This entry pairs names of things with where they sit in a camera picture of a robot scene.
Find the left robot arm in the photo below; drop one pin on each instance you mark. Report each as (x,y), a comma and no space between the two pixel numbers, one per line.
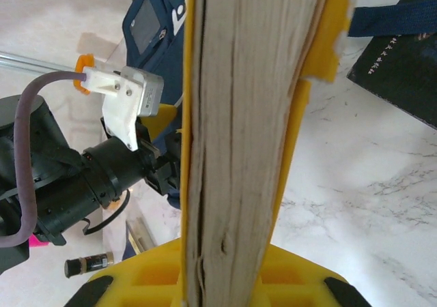
(20,133)

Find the navy blue backpack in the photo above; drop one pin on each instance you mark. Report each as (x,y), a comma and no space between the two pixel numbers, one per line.
(160,68)

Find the dark book orange lettering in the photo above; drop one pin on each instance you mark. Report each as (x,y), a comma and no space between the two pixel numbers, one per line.
(403,75)

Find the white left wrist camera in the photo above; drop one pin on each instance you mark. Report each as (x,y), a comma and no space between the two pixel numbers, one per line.
(119,105)

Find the yellow cartoon cover book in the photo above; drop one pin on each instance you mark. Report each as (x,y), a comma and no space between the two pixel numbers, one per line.
(239,116)

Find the pink plastic goblet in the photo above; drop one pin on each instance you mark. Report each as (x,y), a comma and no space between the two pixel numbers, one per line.
(35,242)

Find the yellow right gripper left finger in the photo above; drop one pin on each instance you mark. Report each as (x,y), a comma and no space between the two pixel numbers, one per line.
(153,273)

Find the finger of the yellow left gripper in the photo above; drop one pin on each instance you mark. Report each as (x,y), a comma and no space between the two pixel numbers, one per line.
(169,117)

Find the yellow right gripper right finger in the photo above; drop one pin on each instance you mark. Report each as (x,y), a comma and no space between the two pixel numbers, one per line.
(297,276)

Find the aluminium frame post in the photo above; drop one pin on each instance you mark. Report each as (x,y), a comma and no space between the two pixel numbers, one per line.
(34,63)

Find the small black cap spice bottle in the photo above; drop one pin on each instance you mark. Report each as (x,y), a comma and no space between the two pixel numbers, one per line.
(92,262)

